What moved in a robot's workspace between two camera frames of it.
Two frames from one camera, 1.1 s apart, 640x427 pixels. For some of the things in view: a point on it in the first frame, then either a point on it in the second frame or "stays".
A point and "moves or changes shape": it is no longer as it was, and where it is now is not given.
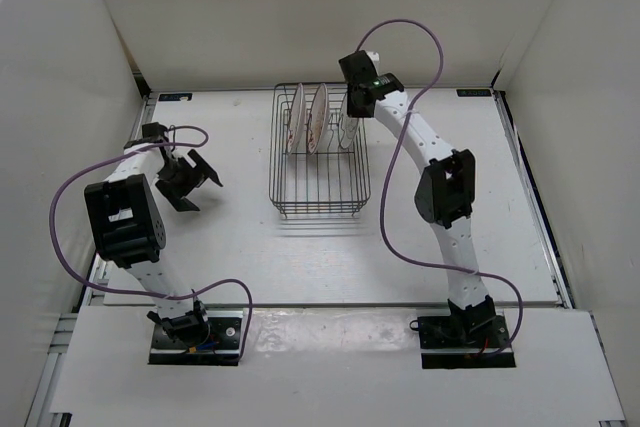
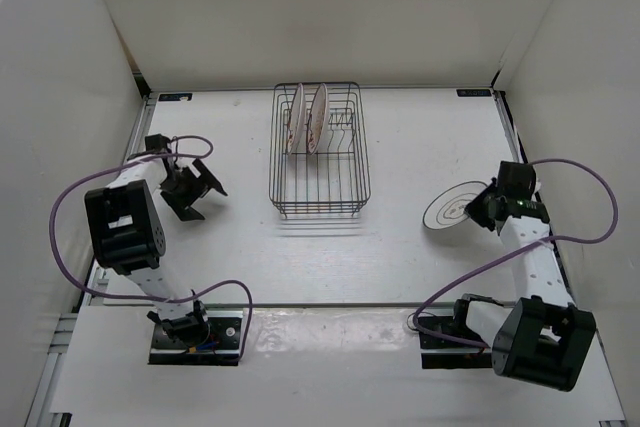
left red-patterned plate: x=297 y=126 stays
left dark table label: x=175 y=96 stays
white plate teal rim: x=349 y=127 moves or changes shape
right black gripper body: x=353 y=109 to x=496 y=195
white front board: x=338 y=363 stays
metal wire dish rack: x=319 y=162 stays
